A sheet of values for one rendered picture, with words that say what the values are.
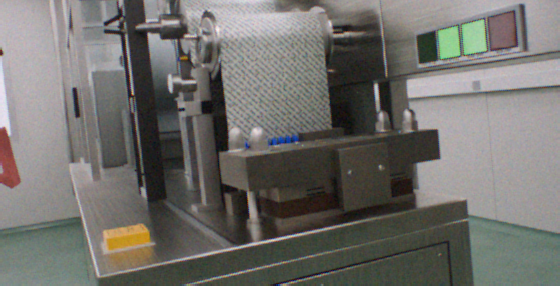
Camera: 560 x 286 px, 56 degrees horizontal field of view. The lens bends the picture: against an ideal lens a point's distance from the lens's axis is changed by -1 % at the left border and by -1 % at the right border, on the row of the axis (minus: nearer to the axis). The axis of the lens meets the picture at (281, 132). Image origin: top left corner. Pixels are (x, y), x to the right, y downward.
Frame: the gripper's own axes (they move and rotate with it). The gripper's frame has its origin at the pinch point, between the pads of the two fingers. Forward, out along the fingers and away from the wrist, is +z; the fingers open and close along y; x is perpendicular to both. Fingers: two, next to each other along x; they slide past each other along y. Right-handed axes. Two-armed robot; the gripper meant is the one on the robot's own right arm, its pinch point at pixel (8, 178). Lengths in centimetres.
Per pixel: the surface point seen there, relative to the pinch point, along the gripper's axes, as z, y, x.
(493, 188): 232, 167, -258
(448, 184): 238, 217, -265
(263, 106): 19, 12, -46
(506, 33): 21, -34, -64
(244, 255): 28.9, -10.7, -18.0
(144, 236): 21.0, 3.8, -10.3
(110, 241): 18.1, 4.8, -5.7
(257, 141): 18.6, -3.9, -33.6
